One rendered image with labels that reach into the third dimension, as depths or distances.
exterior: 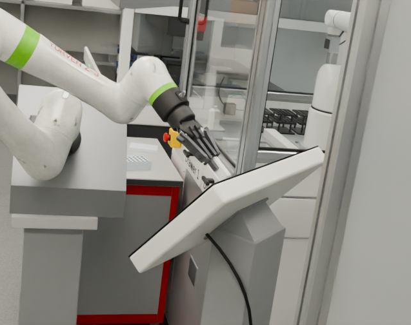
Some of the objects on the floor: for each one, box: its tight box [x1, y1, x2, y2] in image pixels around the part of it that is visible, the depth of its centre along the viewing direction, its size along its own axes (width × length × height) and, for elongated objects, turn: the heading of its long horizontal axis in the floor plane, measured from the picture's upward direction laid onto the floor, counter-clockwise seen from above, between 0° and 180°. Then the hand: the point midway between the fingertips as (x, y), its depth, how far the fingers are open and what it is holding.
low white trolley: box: [76, 137, 183, 325], centre depth 309 cm, size 58×62×76 cm
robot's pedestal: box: [11, 213, 98, 325], centre depth 247 cm, size 30×30×76 cm
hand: (219, 169), depth 184 cm, fingers closed
